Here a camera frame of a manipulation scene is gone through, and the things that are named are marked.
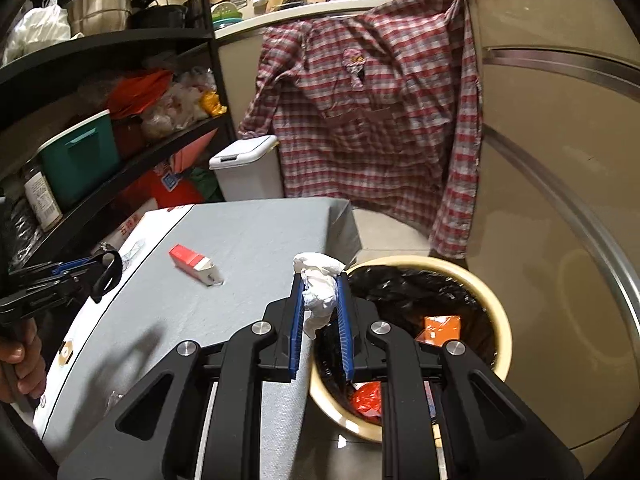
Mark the red white small carton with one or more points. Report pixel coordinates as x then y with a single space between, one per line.
190 260

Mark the pink cardboard box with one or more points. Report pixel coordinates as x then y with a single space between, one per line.
190 152

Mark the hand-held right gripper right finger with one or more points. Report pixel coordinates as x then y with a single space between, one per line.
345 325

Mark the white tissue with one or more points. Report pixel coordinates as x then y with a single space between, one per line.
320 292

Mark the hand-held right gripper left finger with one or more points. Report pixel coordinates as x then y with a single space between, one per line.
297 320

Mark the white lidded waste bin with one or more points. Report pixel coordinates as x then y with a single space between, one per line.
245 170

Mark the green bag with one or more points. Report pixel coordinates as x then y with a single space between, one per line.
206 185

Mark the black shelf rack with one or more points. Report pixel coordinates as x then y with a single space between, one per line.
125 40

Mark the orange plastic bag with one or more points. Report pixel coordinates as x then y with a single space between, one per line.
367 400

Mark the stack of steel pots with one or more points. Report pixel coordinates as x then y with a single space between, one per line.
100 2

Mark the white box red print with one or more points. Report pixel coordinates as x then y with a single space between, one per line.
127 227

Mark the white plastic bag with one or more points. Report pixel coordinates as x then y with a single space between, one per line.
37 30

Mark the beige refrigerator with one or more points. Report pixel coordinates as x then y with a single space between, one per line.
550 160

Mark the grey table mat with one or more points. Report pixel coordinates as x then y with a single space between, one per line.
240 240

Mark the orange bag on shelf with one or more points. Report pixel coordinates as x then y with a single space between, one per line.
137 92

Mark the yellow wrapper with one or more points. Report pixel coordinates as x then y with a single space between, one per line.
212 104

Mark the person's left hand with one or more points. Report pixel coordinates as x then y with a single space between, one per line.
27 375

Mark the orange snack packet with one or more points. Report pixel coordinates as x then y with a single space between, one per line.
442 329

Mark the red plaid shirt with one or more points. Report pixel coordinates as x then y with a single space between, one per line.
375 135

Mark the red bag blue label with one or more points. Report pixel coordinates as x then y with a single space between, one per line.
165 190

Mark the clear bags of garlic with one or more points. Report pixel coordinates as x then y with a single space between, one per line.
170 110

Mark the cream trash bin black liner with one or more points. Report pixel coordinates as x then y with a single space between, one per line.
500 330

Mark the black cooking pot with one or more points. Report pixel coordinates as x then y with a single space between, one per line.
160 16

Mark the labelled glass jar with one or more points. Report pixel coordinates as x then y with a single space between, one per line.
44 200

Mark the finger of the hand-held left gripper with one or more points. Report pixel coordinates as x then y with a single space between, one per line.
75 266
45 295

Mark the teal storage box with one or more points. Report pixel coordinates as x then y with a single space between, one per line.
80 160

